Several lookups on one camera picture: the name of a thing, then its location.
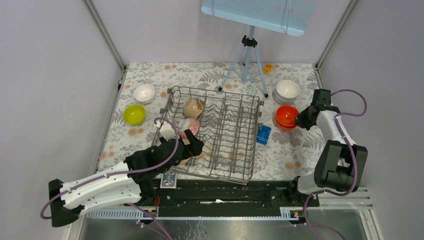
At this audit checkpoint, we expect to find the white ribbed bowl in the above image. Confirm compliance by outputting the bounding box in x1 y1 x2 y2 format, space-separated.
275 80 300 101
273 92 295 106

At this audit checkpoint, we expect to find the light blue tripod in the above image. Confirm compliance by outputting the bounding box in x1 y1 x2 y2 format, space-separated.
218 25 269 98

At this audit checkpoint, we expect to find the floral tablecloth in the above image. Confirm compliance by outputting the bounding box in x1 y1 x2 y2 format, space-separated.
97 63 325 181

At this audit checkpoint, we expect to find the grey wire dish rack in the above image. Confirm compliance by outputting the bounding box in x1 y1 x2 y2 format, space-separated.
160 86 264 184

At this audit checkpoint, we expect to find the beige patterned bowl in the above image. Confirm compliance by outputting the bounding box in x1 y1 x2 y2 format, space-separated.
182 97 205 119

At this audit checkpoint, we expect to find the blue playing card box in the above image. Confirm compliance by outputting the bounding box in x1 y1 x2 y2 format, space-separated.
160 171 178 189

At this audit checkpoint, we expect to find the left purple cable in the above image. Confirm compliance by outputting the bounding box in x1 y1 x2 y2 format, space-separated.
39 117 180 220

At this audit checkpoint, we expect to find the orange toy block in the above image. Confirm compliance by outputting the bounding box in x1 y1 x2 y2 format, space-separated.
262 63 274 74

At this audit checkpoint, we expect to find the orange bowl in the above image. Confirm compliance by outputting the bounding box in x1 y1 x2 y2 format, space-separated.
275 105 299 126
276 120 297 130

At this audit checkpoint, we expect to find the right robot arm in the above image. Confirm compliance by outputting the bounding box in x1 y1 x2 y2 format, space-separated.
286 89 368 206

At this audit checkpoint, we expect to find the yellow-green bowl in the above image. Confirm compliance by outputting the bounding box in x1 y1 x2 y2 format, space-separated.
122 104 146 126

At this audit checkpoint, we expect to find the pink patterned bowl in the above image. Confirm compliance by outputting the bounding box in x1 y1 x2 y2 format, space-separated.
178 117 200 139

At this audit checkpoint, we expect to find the blue toy block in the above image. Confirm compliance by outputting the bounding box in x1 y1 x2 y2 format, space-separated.
256 125 272 145

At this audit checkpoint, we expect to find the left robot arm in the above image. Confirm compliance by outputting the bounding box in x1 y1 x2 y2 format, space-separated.
40 130 205 228

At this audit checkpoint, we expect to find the light blue board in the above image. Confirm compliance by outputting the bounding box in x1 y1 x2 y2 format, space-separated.
201 0 317 37

